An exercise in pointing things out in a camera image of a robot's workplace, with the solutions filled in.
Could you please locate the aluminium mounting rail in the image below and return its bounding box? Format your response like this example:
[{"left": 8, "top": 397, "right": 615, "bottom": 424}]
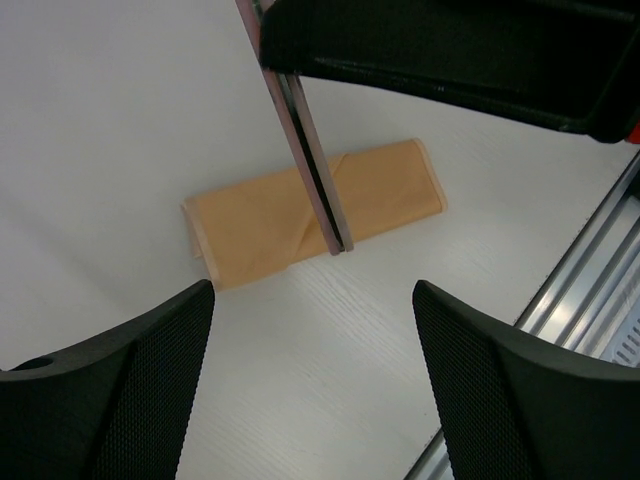
[{"left": 409, "top": 162, "right": 639, "bottom": 479}]

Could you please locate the pink-handled table knife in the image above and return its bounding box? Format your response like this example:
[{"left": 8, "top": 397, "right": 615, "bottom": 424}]
[{"left": 261, "top": 68, "right": 354, "bottom": 255}]

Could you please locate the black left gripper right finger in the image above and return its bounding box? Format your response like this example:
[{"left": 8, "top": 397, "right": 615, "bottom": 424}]
[{"left": 412, "top": 280, "right": 639, "bottom": 479}]

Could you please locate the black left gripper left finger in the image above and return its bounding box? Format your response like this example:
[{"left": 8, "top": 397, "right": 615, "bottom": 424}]
[{"left": 1, "top": 280, "right": 215, "bottom": 479}]

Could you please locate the peach cloth napkin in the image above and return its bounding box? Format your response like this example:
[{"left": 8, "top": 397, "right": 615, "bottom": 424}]
[{"left": 183, "top": 139, "right": 447, "bottom": 290}]

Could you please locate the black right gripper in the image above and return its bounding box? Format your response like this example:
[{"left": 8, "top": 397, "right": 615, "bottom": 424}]
[{"left": 260, "top": 0, "right": 639, "bottom": 143}]

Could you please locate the slotted grey cable duct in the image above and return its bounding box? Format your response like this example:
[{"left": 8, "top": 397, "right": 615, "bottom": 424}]
[{"left": 601, "top": 311, "right": 640, "bottom": 368}]

